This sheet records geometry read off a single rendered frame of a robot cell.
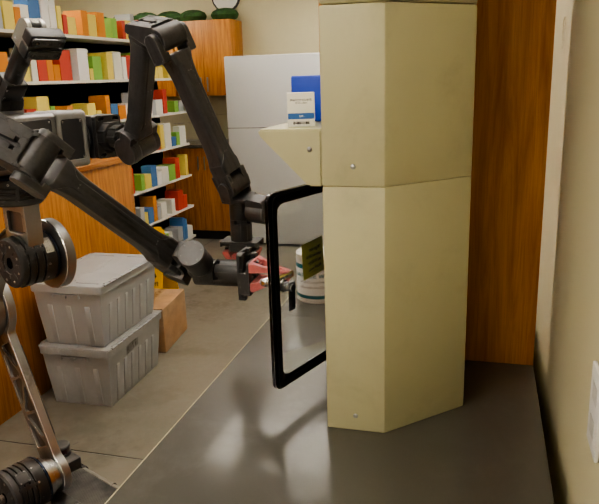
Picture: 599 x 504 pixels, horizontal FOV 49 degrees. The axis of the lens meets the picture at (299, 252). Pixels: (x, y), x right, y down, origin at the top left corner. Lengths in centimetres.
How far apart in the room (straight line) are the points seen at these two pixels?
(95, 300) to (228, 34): 401
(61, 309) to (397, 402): 244
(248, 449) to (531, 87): 92
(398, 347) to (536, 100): 60
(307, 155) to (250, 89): 521
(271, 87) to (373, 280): 519
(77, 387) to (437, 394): 254
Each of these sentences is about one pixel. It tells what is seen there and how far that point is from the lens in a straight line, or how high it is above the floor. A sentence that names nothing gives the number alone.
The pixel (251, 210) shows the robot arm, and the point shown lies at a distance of 166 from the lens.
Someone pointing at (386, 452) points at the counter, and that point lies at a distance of 126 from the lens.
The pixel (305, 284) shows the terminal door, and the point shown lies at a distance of 136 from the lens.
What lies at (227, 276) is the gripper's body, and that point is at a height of 120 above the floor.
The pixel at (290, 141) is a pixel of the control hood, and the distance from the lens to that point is 118.
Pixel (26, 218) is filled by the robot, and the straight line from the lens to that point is 190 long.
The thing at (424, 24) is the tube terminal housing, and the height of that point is 168.
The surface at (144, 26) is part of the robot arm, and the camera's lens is 164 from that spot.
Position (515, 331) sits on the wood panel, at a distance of 160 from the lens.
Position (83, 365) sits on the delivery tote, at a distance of 354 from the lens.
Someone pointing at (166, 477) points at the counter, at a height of 94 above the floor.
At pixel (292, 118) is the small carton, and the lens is 123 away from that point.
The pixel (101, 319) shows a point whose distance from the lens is 339.
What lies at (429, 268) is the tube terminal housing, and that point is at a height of 125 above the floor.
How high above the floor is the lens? 160
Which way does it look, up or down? 15 degrees down
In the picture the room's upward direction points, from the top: 2 degrees counter-clockwise
